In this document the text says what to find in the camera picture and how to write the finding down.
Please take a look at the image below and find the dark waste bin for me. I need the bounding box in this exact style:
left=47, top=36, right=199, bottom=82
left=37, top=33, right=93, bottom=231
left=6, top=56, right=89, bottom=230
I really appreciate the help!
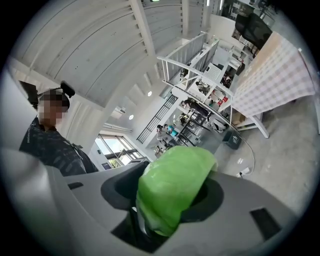
left=221, top=129, right=243, bottom=151

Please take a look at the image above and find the white black-strapped bag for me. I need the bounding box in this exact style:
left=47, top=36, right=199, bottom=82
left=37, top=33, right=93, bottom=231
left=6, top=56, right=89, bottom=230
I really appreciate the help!
left=207, top=114, right=230, bottom=133

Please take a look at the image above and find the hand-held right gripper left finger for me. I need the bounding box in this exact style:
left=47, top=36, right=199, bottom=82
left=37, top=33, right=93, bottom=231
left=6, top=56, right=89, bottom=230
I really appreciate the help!
left=46, top=160, right=151, bottom=256

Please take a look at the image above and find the green ball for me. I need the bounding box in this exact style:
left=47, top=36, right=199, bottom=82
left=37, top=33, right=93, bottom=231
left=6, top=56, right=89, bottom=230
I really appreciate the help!
left=136, top=146, right=219, bottom=237

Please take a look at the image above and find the black metal railing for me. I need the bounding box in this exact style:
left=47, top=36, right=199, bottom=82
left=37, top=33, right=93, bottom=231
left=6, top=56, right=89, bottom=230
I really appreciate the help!
left=136, top=94, right=179, bottom=145

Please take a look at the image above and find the black head-worn camera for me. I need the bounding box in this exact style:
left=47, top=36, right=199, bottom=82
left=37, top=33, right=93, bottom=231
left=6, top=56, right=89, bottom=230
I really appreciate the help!
left=19, top=80, right=76, bottom=106

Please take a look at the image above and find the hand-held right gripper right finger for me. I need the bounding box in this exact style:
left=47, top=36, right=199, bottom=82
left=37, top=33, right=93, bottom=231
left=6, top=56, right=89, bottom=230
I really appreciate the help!
left=164, top=172, right=301, bottom=256

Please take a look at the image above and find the white metal shelf rack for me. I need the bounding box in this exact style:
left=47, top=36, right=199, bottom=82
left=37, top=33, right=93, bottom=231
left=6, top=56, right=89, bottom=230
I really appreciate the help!
left=156, top=31, right=235, bottom=126

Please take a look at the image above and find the white floor cable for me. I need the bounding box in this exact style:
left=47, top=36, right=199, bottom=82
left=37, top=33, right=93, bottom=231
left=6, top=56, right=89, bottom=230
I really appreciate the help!
left=232, top=126, right=256, bottom=176

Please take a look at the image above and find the person's head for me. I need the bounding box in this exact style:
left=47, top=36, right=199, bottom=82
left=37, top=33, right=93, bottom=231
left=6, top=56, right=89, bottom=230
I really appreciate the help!
left=37, top=89, right=71, bottom=128

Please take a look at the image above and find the white perforated crate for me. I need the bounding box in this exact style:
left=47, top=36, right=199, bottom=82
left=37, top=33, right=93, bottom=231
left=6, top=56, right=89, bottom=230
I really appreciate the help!
left=208, top=62, right=223, bottom=80

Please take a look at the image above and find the large window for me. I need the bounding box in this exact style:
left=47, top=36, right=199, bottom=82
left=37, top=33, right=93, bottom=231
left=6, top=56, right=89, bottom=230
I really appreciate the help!
left=94, top=134, right=145, bottom=166

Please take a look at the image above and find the person's dark patterned jacket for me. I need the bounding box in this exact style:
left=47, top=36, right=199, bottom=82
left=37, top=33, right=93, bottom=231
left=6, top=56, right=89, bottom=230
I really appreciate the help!
left=19, top=117, right=100, bottom=177

